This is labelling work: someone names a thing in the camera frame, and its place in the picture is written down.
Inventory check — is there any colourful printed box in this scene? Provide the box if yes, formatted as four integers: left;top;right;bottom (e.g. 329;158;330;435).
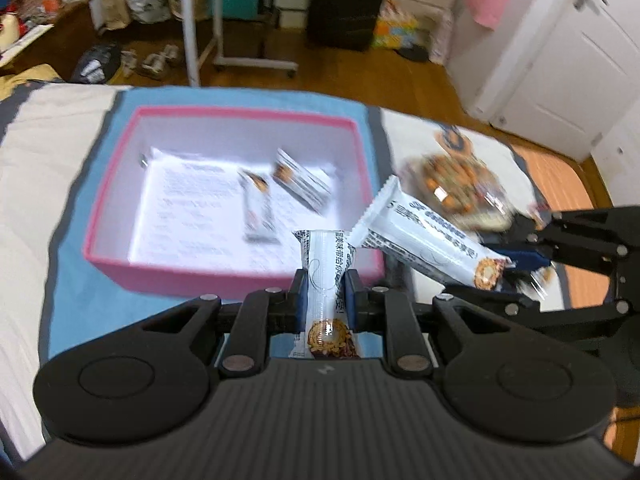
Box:
372;0;421;51

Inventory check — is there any white printed paper sheet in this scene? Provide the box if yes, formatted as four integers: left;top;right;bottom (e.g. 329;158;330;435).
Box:
127;147;342;277

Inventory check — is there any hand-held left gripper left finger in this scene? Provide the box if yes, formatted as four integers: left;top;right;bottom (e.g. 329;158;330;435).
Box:
141;269;307;378

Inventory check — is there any clear bag of orange nuts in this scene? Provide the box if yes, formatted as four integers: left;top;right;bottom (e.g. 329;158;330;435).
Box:
400;152;522;233

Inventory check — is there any wooden cabinet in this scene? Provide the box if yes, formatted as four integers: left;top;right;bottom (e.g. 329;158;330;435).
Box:
0;0;97;81

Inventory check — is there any white snack bar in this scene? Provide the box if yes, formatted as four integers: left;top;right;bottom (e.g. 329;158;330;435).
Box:
348;176;555;302
237;167;281;245
291;229;362;360
271;148;334;217

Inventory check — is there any pink cardboard box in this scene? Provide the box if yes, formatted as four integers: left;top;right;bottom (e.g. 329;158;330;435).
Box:
82;105;387;297

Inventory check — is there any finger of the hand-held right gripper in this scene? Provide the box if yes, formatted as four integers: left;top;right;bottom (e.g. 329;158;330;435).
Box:
442;282;633;356
504;204;640;281

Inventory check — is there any white door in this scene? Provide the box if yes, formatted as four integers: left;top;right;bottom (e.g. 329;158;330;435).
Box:
465;0;640;162

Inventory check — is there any grey printed plastic bag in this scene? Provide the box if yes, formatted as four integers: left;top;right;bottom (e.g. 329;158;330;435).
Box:
124;0;174;25

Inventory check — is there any patterned flat package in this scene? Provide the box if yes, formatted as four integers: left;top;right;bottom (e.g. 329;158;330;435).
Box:
429;10;455;66

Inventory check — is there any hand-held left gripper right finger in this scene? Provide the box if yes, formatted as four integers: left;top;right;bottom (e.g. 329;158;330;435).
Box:
346;269;511;378

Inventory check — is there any dark round floor object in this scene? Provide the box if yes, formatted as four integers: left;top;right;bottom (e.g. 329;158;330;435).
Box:
397;45;432;64

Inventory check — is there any black bag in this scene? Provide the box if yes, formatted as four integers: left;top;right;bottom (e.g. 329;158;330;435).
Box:
70;44;124;85

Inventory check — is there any white jar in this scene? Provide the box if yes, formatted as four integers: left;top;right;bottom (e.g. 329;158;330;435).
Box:
0;12;27;50

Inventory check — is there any yellow cloth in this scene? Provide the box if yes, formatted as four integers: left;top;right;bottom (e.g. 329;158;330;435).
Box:
0;64;63;102

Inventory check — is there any white rolling table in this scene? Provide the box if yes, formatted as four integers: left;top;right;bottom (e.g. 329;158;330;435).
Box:
172;0;300;87

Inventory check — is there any black suitcase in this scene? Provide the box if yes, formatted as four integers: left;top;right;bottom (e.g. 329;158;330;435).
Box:
306;0;392;53

